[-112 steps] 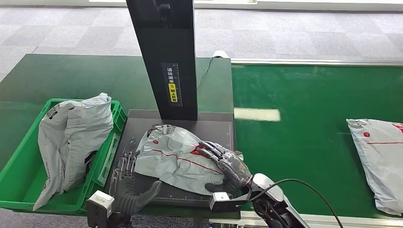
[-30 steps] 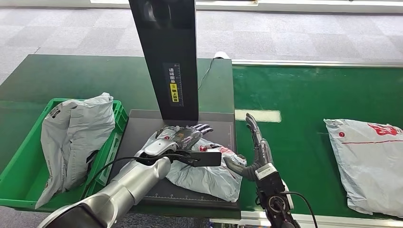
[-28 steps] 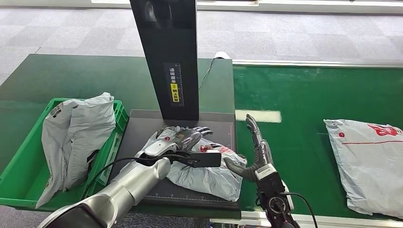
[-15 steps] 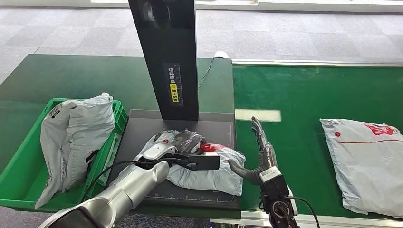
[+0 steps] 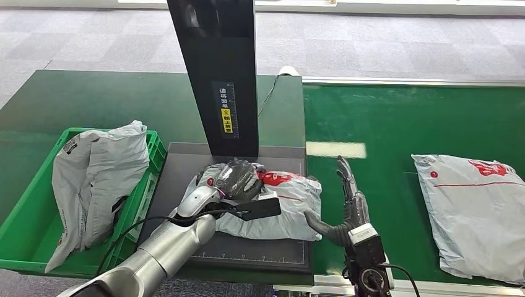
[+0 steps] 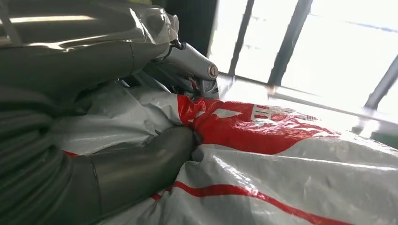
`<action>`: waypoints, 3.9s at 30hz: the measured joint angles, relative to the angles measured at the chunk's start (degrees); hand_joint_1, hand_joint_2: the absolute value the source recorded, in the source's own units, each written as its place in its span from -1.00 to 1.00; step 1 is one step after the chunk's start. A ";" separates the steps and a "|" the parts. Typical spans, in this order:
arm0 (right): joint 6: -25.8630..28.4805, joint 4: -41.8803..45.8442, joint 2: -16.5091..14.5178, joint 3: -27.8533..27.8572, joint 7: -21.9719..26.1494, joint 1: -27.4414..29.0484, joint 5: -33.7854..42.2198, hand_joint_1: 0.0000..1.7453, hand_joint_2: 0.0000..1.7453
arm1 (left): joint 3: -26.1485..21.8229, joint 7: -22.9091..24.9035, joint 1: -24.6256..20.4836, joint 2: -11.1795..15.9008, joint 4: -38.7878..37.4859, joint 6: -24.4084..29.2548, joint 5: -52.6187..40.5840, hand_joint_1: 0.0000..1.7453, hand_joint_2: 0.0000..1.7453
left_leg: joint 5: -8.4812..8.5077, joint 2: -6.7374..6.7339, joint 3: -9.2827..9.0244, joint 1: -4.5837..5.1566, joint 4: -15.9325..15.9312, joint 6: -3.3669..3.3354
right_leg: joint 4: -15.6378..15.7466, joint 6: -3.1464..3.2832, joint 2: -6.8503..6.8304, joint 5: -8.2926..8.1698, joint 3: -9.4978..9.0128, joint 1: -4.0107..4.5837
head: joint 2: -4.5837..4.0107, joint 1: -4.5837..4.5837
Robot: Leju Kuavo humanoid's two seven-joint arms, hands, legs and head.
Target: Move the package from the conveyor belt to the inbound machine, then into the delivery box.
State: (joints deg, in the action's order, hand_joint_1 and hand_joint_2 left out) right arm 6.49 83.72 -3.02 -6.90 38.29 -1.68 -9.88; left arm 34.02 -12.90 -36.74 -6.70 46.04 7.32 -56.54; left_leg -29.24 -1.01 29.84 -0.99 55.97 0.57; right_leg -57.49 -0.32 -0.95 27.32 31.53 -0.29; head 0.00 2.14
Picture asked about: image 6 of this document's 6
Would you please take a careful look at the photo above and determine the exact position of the grey package red stripe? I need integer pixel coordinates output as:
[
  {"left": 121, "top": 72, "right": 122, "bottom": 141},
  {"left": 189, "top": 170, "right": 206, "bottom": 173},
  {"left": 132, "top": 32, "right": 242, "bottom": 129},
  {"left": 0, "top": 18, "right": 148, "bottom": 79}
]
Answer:
[{"left": 51, "top": 82, "right": 398, "bottom": 225}]

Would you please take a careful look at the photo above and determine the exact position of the dark window frame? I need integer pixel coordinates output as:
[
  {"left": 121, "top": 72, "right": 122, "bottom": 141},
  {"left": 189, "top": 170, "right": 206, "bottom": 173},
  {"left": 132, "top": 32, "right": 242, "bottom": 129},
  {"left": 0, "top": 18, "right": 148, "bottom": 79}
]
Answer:
[{"left": 228, "top": 0, "right": 398, "bottom": 125}]

